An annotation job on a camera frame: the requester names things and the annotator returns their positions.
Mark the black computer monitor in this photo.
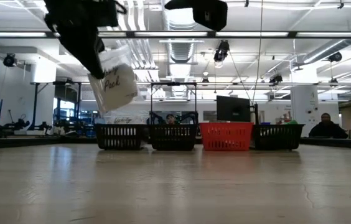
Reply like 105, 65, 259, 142
215, 95, 252, 123

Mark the black slotted plastic basket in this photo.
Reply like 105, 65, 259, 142
149, 124, 199, 152
252, 123, 306, 151
94, 123, 147, 151

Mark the red slotted plastic basket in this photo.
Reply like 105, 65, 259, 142
199, 122, 254, 152

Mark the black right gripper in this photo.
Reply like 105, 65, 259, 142
164, 0, 228, 32

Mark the black overhead camera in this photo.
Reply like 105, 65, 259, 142
213, 40, 231, 63

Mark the black ceiling spotlight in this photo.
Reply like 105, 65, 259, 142
269, 73, 284, 85
2, 52, 17, 68
327, 51, 344, 63

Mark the black metal rig frame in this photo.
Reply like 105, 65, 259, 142
0, 30, 351, 151

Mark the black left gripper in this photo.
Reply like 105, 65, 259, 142
43, 0, 128, 80

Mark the black background rig frame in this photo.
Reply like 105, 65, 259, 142
30, 80, 83, 131
149, 82, 199, 125

